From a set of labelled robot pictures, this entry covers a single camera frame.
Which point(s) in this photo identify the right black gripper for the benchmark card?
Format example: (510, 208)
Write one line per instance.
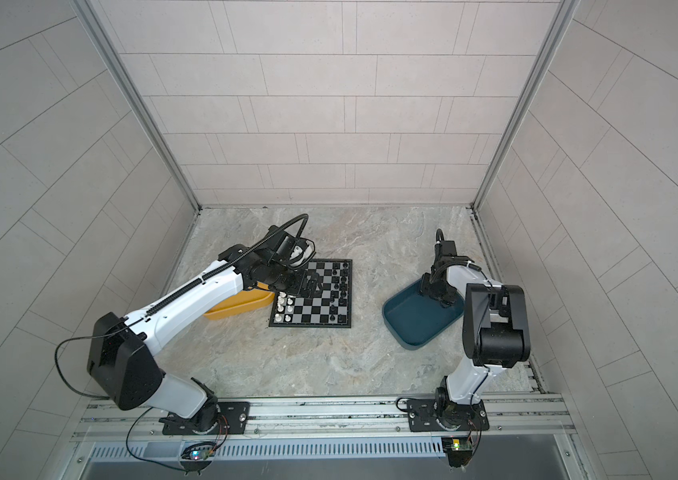
(426, 280)

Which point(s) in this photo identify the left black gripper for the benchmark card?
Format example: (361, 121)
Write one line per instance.
(299, 289)

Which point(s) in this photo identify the yellow plastic tray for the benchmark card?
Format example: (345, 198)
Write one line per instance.
(242, 302)

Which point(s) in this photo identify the teal plastic bin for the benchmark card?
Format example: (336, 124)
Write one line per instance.
(414, 319)

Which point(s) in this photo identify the black white chessboard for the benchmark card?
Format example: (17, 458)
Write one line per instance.
(323, 301)

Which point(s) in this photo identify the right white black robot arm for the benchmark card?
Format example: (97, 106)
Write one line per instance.
(495, 332)

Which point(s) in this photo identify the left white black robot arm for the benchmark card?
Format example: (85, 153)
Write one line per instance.
(123, 349)

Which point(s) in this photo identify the right circuit board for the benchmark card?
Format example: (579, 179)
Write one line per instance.
(459, 451)

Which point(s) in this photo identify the left green circuit board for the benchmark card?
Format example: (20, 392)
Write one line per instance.
(199, 452)

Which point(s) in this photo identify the ventilation grille strip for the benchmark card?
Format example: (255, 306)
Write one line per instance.
(279, 449)

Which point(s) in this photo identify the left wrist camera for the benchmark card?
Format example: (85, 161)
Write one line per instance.
(301, 251)

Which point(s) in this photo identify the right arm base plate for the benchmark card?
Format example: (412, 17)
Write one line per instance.
(424, 415)

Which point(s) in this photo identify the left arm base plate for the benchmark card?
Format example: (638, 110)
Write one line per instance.
(225, 417)

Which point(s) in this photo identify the aluminium mounting rail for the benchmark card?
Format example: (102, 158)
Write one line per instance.
(326, 417)

